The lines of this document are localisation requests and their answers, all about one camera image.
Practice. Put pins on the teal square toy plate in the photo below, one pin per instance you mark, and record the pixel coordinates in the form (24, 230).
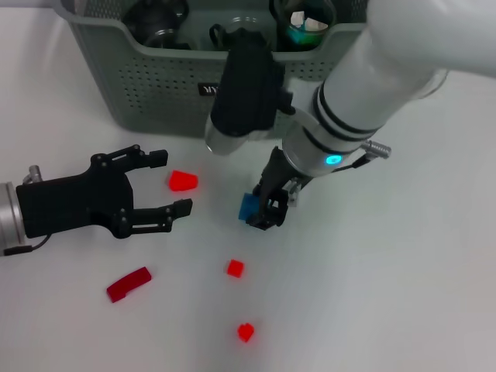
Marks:
(296, 34)

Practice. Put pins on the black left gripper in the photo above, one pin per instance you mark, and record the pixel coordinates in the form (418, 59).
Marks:
(77, 205)

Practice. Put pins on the dark red curved brick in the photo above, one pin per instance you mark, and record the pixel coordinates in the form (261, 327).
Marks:
(128, 286)

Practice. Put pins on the grey perforated storage bin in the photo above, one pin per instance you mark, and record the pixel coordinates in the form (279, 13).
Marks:
(155, 89)

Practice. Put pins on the small orange notched brick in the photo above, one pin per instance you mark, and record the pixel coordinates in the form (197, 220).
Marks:
(246, 332)

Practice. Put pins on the blue square toy plate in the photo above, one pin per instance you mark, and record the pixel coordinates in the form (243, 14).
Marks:
(248, 207)

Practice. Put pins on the orange wedge toy block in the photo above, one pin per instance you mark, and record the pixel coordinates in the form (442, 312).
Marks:
(182, 180)

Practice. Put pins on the black round teapot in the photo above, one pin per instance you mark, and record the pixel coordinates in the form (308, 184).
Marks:
(155, 13)

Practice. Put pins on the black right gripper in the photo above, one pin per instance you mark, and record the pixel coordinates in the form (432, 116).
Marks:
(275, 178)

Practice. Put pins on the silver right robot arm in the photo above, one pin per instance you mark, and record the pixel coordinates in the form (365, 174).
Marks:
(368, 85)

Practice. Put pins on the small orange cube brick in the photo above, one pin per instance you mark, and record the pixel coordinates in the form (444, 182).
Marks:
(235, 268)

